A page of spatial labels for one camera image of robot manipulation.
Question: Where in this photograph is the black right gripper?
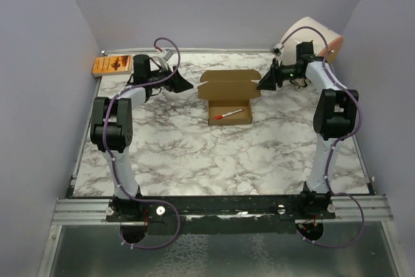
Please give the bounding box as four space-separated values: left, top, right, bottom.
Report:
257 59 305 91

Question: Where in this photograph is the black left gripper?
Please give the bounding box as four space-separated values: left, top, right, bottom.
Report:
147 62 193 93

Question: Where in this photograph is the brown cardboard box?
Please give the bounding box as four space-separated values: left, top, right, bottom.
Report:
198 69 261 126

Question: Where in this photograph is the red capped white marker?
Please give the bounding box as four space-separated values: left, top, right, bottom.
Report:
213 108 244 120

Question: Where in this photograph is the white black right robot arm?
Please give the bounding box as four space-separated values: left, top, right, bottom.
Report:
257 42 359 219

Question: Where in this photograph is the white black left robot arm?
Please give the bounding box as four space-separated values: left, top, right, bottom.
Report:
90 49 193 222

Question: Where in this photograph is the large white cylindrical roll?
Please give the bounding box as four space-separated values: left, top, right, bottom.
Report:
280 17 344 65

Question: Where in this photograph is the orange paperback book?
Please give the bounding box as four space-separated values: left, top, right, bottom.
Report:
91 55 133 77

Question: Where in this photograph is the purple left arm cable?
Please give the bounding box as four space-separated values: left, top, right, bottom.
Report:
102 37 182 252

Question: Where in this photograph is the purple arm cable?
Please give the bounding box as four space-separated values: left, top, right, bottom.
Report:
280 26 366 248
102 37 182 252

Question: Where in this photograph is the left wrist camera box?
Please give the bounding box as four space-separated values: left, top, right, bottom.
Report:
157 49 174 68

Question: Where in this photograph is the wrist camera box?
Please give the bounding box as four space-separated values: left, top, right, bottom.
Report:
157 49 174 68
270 43 284 57

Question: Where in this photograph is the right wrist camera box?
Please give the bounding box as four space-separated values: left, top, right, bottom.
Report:
270 43 284 57

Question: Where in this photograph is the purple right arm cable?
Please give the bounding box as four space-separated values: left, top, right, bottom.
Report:
280 26 366 248

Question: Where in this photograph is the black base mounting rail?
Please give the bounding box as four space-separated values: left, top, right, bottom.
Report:
106 192 338 235

